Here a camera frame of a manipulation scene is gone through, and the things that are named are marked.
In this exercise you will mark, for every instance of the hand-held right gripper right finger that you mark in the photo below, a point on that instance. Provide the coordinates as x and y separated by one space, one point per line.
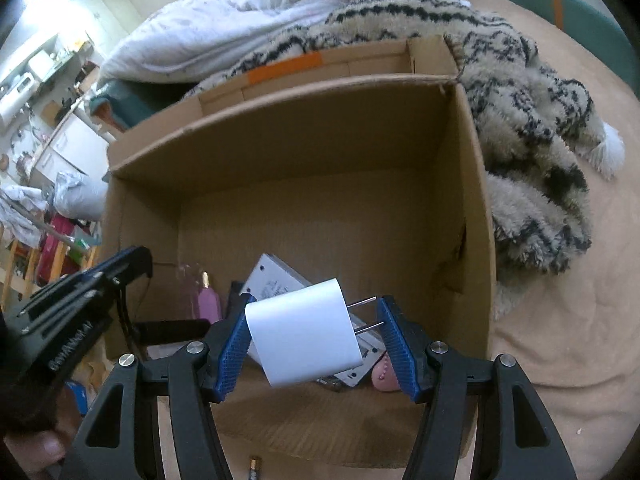
400 350

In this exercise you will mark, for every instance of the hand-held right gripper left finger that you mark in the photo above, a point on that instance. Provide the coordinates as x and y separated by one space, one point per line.
232 355

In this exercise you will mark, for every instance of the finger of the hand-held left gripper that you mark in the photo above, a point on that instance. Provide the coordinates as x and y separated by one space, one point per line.
125 262
170 332

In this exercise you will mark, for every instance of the pink bottle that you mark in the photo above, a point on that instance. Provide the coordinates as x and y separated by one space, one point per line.
209 302

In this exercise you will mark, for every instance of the white charger plug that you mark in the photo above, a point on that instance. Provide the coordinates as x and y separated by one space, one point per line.
305 340

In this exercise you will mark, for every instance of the white remote control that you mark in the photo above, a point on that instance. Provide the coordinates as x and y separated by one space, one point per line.
272 280

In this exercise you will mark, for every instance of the cardboard box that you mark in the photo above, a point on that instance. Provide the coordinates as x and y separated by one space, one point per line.
325 200

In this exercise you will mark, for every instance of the person's left hand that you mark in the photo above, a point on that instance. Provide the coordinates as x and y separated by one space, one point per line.
42 452

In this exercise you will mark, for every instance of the pink rounded object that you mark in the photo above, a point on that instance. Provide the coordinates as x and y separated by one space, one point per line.
382 377

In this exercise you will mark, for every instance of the small blue object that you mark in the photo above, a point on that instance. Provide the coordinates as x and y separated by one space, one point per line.
77 395

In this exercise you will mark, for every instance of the magenta bag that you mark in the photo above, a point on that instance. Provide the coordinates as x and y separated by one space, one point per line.
50 255

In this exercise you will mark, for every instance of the white clothes pile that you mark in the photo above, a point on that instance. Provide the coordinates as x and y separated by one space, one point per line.
75 195

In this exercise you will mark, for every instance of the wooden rack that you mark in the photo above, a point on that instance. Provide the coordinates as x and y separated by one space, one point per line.
15 270

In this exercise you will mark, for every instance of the small battery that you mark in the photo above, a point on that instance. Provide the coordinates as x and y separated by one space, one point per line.
254 467

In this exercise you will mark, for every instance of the pale cabinet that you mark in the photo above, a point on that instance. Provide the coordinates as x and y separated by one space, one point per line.
70 145

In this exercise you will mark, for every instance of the teal cushion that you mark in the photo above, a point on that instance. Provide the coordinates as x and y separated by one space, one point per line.
585 25
130 105

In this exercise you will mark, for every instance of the beige blanket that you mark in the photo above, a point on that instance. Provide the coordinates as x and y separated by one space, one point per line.
575 335

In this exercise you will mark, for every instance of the white kitchen appliance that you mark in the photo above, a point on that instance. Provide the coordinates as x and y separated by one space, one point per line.
20 90

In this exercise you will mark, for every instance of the patterned fuzzy blanket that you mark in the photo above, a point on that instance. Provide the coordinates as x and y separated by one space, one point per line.
525 125

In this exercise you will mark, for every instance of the white duvet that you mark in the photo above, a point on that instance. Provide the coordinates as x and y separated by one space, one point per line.
250 15

